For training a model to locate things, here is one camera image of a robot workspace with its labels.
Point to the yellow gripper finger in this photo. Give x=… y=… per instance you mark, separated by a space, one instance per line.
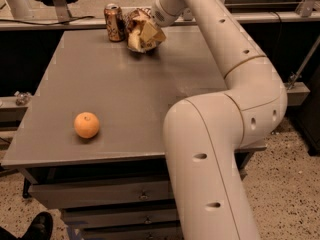
x=134 y=39
x=151 y=32

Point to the brown chip bag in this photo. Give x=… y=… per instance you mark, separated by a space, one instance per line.
x=136 y=19

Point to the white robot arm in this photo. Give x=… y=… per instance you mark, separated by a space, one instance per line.
x=201 y=133

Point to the orange soda can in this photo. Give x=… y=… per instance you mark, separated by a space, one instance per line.
x=114 y=22

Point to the orange fruit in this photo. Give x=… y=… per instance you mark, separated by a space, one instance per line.
x=86 y=125

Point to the small shiny metal object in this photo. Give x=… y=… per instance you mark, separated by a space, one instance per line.
x=22 y=98

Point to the grey drawer cabinet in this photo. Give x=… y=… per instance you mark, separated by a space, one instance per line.
x=129 y=93

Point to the top grey drawer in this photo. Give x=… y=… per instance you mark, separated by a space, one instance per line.
x=102 y=192

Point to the grey drawer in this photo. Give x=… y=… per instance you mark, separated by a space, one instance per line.
x=119 y=217
x=166 y=231
x=102 y=192

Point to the middle grey drawer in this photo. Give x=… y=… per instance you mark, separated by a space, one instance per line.
x=119 y=217

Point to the bottom grey drawer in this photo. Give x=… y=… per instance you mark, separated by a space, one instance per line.
x=166 y=231

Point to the black shoe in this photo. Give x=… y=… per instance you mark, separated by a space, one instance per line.
x=40 y=228

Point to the metal bracket post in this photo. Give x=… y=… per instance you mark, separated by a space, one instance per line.
x=187 y=15

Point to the grey metal rail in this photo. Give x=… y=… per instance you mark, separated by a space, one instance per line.
x=99 y=23

